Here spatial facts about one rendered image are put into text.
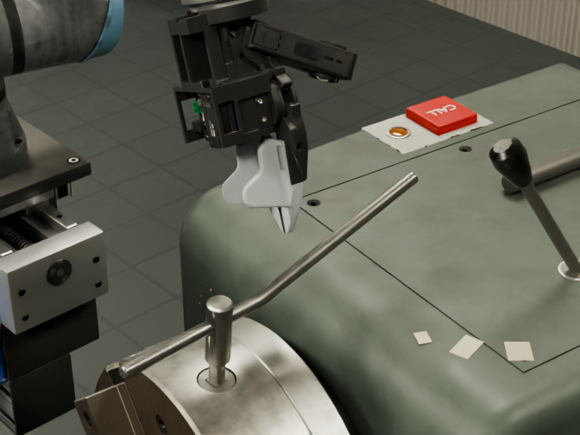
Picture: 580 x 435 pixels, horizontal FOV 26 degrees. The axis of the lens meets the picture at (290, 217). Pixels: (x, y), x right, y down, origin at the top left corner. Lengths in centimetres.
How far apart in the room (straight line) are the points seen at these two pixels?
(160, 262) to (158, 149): 66
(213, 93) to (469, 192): 38
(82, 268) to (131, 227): 213
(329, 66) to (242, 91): 10
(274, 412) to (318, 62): 31
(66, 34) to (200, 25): 49
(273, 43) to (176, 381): 30
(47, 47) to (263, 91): 51
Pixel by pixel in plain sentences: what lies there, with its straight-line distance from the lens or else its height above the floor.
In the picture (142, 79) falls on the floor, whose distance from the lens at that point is 454.
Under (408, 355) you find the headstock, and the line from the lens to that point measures 110.
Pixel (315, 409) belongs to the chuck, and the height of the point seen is 122.
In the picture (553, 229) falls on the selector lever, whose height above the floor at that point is 131.
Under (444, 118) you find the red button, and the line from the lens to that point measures 145.
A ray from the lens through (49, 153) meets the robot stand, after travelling 161.
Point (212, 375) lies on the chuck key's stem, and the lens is 108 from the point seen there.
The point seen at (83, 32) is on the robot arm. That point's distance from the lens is 154.
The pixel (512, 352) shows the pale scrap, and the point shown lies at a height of 126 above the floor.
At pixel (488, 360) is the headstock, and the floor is 126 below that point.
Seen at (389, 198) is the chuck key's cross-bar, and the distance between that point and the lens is 113.
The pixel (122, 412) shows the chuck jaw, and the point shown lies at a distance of 116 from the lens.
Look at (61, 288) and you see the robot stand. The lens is 153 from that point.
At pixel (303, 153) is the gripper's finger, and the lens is 109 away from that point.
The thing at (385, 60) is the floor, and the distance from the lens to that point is 467.
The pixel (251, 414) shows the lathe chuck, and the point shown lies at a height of 123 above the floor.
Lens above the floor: 192
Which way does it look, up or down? 31 degrees down
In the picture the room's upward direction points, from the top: straight up
